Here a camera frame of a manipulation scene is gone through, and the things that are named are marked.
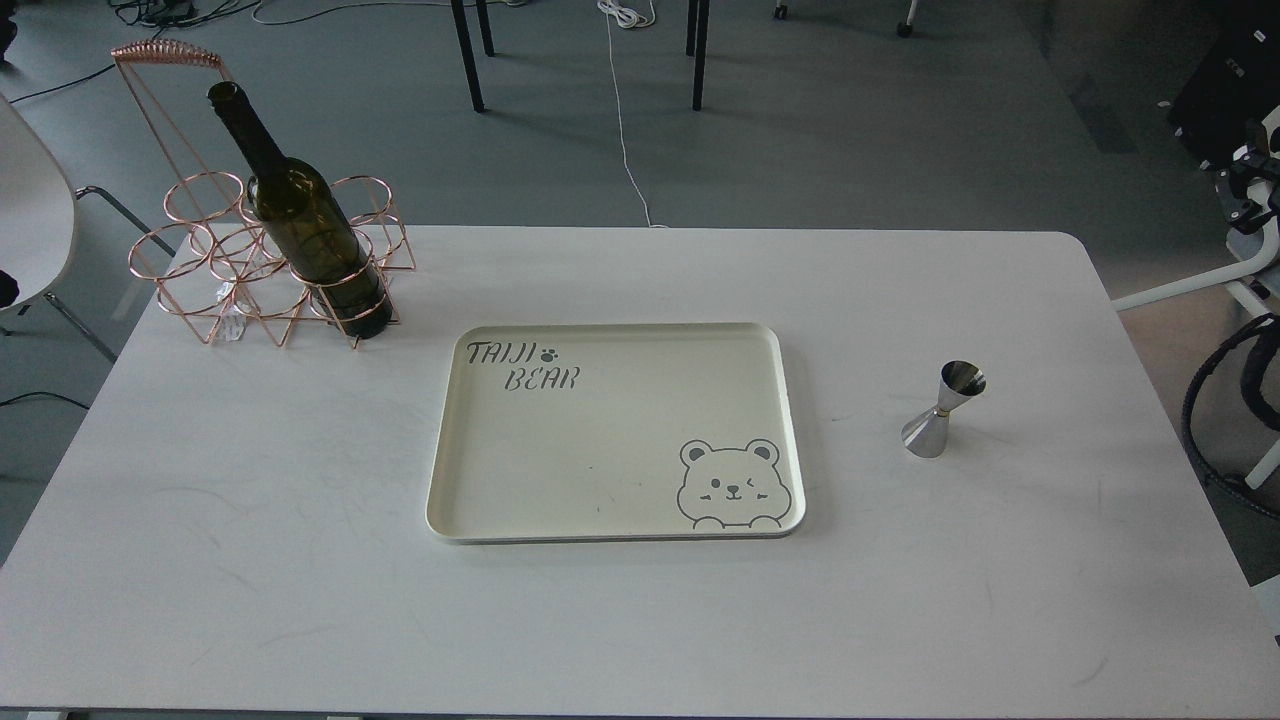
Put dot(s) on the silver metal jigger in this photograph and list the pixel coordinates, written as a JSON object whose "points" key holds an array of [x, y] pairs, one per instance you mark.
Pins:
{"points": [[926, 435]]}

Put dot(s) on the dark green wine bottle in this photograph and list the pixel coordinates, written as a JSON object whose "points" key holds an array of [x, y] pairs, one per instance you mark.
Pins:
{"points": [[296, 207]]}

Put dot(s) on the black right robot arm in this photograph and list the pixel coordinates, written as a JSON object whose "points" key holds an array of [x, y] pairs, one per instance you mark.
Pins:
{"points": [[1250, 164]]}

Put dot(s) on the cream bear serving tray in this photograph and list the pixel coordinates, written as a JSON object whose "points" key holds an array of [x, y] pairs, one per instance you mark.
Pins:
{"points": [[616, 432]]}

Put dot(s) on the black table legs right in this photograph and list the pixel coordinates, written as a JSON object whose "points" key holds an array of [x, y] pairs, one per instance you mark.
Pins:
{"points": [[696, 41]]}

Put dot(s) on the black table legs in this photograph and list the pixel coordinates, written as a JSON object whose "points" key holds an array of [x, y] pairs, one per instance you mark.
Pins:
{"points": [[467, 49], [696, 41]]}

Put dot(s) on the black table legs left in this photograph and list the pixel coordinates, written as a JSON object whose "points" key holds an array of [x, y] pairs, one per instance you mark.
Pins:
{"points": [[467, 49]]}

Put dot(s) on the white chair left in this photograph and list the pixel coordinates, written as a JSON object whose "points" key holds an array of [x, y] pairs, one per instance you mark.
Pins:
{"points": [[39, 221]]}

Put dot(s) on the black equipment case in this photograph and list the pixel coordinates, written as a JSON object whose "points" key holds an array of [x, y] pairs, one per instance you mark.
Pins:
{"points": [[1235, 84]]}

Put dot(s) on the copper wire bottle rack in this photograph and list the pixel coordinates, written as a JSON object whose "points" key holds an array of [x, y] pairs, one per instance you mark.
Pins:
{"points": [[231, 274]]}

